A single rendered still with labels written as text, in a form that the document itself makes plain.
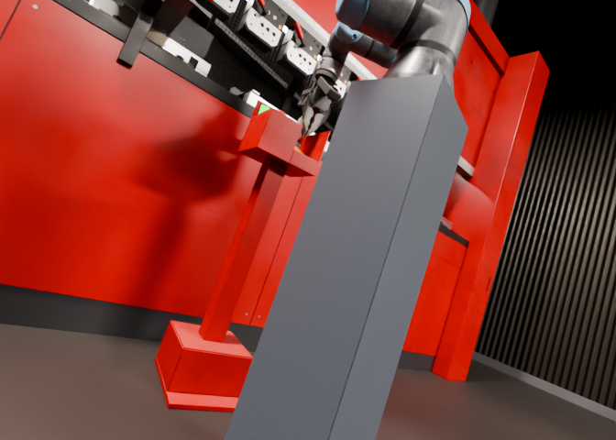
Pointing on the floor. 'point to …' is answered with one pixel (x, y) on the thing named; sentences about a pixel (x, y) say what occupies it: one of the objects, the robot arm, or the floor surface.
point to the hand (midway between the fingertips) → (306, 133)
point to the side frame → (489, 205)
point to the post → (289, 94)
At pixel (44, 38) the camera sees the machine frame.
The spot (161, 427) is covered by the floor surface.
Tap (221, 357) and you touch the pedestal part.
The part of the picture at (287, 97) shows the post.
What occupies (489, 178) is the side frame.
